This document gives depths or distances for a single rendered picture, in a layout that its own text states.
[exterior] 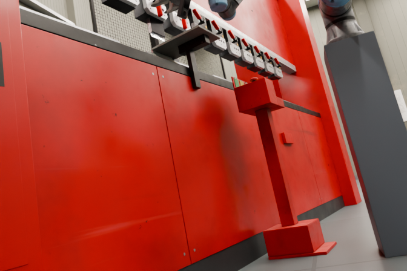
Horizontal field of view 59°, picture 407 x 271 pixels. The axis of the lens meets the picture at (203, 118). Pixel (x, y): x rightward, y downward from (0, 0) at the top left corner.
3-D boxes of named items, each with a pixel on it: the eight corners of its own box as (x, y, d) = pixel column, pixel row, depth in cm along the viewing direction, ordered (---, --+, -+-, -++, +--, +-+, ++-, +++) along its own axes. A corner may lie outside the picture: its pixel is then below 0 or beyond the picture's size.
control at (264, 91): (270, 102, 159) (261, 65, 163) (238, 112, 167) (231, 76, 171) (284, 107, 176) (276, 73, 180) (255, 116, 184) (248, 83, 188)
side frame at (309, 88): (357, 204, 315) (292, -23, 365) (269, 218, 358) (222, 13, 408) (361, 201, 336) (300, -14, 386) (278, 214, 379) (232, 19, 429)
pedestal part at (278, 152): (294, 224, 156) (266, 107, 168) (281, 226, 159) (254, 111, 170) (298, 222, 161) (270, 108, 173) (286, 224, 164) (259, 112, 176)
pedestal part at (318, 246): (327, 254, 141) (319, 223, 144) (268, 260, 153) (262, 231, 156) (337, 244, 158) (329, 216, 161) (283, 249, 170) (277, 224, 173)
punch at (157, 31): (152, 35, 166) (149, 17, 168) (149, 37, 167) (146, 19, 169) (166, 40, 175) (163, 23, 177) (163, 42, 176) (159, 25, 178)
